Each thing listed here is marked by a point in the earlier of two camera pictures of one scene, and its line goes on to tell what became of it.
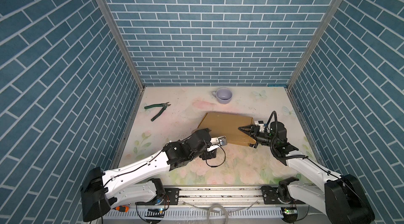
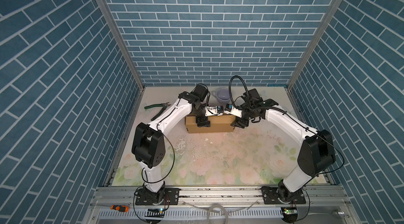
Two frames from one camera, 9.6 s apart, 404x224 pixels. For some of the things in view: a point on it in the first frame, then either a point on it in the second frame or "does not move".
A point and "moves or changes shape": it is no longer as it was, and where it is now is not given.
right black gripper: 253,130 to 239,123
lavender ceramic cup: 223,95 does not move
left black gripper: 208,155 to 202,121
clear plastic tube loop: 216,205 does not move
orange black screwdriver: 121,209 does not move
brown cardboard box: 227,125 moves or changes shape
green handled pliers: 164,105 does not move
